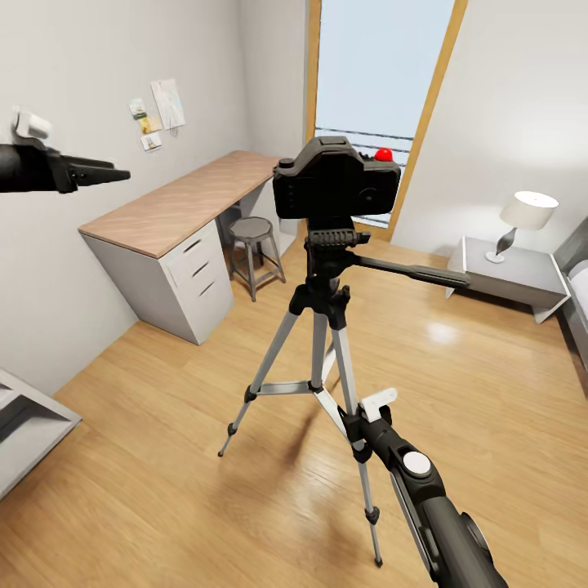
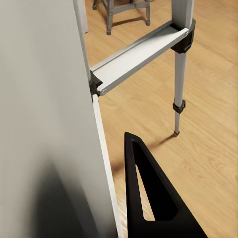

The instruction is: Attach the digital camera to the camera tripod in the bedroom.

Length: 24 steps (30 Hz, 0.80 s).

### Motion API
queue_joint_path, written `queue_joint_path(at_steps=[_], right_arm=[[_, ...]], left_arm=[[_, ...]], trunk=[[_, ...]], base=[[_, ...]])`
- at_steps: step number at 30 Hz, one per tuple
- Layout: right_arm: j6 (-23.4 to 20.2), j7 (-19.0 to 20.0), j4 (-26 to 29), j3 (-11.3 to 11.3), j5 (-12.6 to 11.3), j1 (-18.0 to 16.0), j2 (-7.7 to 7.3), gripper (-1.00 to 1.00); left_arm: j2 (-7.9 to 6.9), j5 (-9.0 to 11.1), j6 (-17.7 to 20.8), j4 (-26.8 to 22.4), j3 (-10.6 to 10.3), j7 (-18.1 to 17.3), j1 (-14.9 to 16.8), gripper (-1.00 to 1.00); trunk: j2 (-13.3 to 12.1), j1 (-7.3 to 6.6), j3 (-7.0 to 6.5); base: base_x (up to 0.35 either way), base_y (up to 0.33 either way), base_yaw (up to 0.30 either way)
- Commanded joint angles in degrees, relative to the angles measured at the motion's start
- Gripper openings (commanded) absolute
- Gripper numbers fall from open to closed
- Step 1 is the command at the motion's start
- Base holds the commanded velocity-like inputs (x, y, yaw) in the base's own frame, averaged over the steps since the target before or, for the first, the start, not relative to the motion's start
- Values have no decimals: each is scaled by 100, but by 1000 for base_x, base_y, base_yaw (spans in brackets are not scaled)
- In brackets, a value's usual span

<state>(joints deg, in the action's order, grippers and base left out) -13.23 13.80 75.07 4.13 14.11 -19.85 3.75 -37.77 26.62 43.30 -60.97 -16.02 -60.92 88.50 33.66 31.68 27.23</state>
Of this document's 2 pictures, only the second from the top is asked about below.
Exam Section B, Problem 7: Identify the camera tripod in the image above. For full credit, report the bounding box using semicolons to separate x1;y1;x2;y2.
0;0;196;238

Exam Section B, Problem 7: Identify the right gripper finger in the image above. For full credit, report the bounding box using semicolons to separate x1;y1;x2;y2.
124;132;208;238

